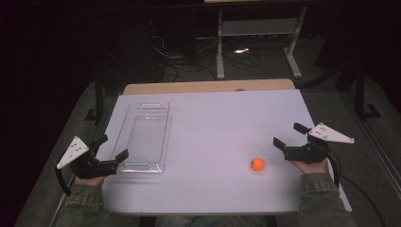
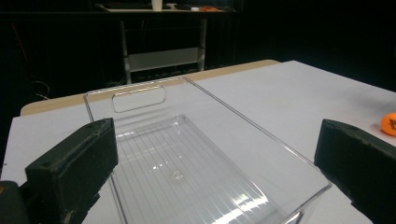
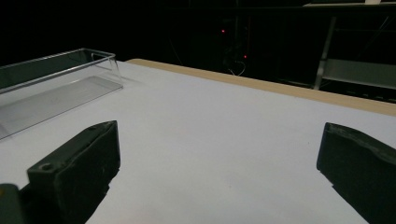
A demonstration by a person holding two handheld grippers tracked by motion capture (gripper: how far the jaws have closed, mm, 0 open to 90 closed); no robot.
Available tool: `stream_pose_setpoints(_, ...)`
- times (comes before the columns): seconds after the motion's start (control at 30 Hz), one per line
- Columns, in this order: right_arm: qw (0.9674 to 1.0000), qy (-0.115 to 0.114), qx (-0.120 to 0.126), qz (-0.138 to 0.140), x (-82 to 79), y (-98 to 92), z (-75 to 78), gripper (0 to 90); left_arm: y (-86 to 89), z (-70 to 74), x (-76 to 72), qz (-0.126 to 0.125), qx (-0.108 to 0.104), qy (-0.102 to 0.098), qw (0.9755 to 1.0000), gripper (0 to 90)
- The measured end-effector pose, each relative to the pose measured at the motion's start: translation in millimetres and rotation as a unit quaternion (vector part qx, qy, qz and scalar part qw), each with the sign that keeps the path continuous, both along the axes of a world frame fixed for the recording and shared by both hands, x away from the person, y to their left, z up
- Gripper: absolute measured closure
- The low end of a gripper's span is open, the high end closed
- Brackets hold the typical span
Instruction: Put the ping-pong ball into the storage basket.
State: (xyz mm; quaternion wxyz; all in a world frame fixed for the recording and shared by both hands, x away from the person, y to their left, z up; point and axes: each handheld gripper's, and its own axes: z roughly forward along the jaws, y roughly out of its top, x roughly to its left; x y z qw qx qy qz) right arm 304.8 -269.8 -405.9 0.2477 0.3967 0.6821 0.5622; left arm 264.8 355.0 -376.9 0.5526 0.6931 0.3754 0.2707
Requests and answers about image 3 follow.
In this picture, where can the metal shelf rack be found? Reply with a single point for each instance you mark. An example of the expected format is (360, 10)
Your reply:
(351, 62)

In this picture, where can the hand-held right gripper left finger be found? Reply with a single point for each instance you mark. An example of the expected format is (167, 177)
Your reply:
(77, 161)

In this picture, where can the clear acrylic box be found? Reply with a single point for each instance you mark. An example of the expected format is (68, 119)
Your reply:
(53, 93)

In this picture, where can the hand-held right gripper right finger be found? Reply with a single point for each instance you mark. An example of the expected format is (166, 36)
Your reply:
(361, 168)

